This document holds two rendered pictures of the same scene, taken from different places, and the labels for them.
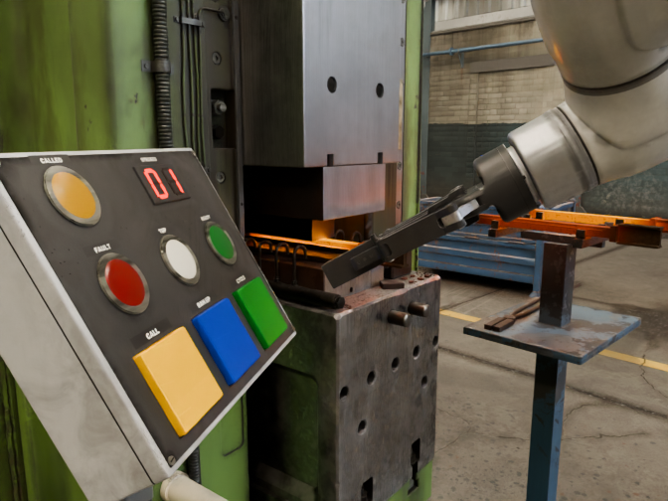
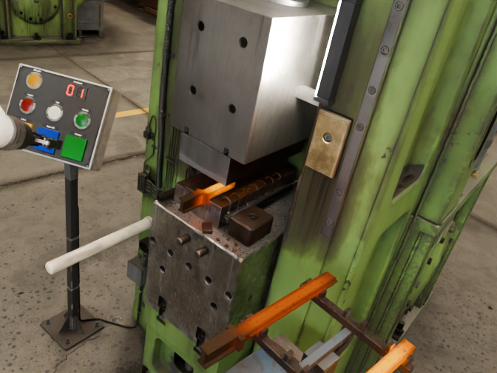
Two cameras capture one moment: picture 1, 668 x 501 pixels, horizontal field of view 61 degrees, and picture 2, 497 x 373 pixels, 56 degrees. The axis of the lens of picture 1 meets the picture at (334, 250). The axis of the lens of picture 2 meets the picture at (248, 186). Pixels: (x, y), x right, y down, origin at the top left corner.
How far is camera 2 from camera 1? 180 cm
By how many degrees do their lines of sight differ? 80
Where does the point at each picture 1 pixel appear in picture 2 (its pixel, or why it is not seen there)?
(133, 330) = (18, 115)
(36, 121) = not seen: hidden behind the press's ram
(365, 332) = (168, 226)
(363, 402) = (163, 258)
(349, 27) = (209, 61)
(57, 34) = not seen: hidden behind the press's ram
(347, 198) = (195, 158)
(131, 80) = (158, 55)
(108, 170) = (55, 79)
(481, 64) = not seen: outside the picture
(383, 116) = (232, 127)
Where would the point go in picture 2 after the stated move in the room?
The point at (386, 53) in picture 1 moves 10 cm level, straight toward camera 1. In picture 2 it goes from (242, 86) to (204, 78)
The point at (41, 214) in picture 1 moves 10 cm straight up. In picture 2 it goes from (21, 80) to (19, 50)
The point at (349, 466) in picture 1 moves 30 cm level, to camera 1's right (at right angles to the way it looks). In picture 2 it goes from (152, 276) to (133, 344)
